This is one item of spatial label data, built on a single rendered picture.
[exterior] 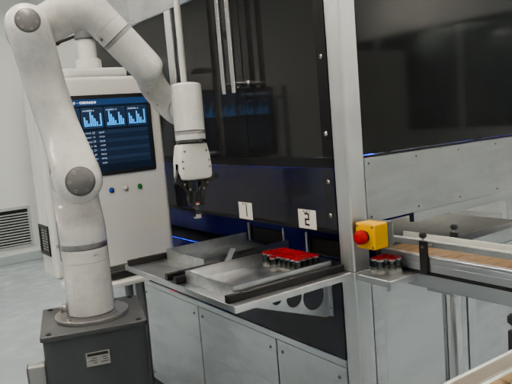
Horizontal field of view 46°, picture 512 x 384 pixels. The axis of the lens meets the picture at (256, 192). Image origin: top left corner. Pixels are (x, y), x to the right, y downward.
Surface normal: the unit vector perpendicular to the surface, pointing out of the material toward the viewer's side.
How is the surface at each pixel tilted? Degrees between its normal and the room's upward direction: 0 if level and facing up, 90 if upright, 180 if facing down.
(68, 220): 31
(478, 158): 90
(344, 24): 90
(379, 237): 90
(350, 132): 90
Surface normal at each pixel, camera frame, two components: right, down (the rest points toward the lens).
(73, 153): 0.24, -0.39
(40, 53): 0.48, 0.66
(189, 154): 0.51, 0.00
